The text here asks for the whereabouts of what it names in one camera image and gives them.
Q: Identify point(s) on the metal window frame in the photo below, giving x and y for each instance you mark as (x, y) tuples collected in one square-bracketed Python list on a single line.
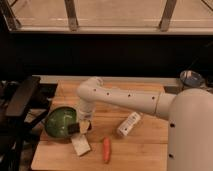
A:
[(161, 17)]

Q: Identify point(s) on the green bowl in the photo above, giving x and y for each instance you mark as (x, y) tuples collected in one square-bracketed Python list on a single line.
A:
[(58, 120)]

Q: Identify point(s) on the round metal cap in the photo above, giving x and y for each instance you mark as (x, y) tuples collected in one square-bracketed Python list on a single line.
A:
[(191, 78)]

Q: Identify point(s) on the orange carrot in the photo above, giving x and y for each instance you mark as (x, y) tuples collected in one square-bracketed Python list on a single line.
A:
[(106, 149)]

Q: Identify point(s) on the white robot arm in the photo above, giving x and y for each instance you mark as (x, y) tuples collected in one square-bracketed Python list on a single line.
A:
[(189, 115)]

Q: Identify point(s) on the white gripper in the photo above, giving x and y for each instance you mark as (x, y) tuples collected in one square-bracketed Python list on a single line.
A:
[(85, 112)]

